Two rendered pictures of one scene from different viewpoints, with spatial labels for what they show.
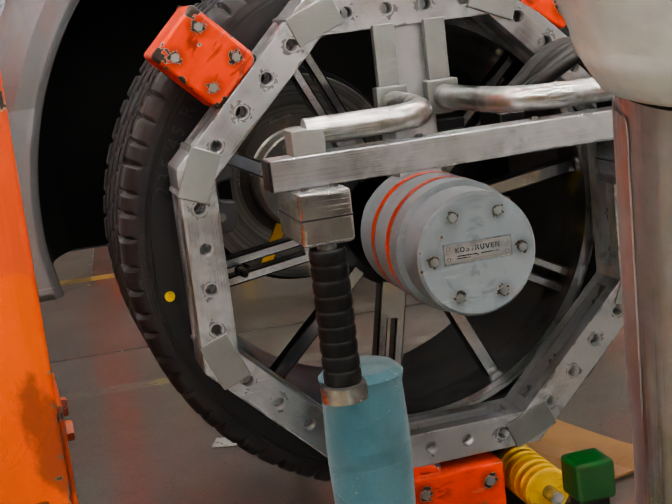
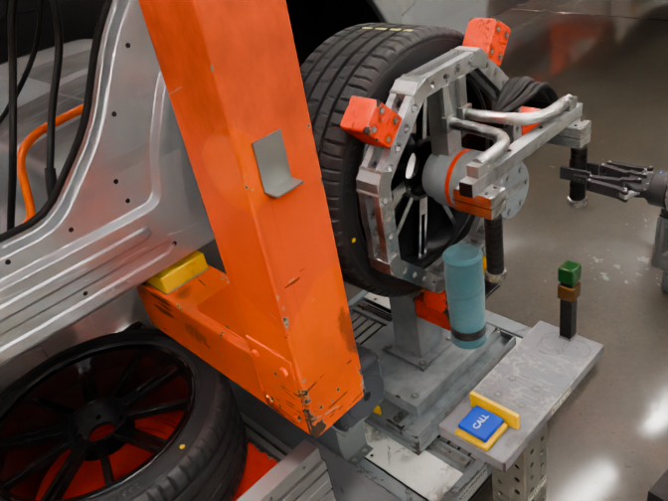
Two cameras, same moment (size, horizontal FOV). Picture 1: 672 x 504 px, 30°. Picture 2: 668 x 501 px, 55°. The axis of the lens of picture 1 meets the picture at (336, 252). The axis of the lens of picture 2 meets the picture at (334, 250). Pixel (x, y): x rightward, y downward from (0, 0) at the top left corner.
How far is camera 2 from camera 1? 0.90 m
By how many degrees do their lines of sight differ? 30
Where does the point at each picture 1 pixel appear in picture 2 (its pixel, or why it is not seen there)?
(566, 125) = (554, 127)
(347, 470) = (466, 298)
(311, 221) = (494, 208)
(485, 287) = (515, 204)
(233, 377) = (401, 271)
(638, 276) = not seen: outside the picture
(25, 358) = (339, 301)
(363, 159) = (499, 170)
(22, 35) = not seen: hidden behind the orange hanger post
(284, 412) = (416, 277)
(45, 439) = (348, 333)
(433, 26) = (462, 81)
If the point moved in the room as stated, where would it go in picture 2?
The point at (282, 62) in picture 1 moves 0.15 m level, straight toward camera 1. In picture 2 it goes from (412, 116) to (460, 135)
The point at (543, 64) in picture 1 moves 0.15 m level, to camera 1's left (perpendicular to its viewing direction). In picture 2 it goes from (519, 93) to (465, 115)
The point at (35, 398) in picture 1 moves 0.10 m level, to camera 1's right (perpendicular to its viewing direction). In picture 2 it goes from (344, 317) to (385, 296)
